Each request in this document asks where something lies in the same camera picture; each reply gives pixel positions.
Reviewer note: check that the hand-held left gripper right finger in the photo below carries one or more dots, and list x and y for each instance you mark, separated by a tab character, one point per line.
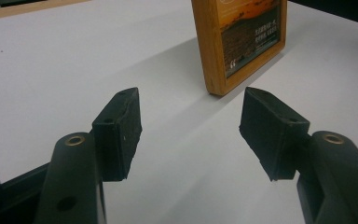
270	137

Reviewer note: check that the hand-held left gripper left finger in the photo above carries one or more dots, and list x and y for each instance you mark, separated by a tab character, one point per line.
118	143

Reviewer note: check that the wooden photo frame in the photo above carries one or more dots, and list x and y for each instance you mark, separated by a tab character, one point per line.
211	46

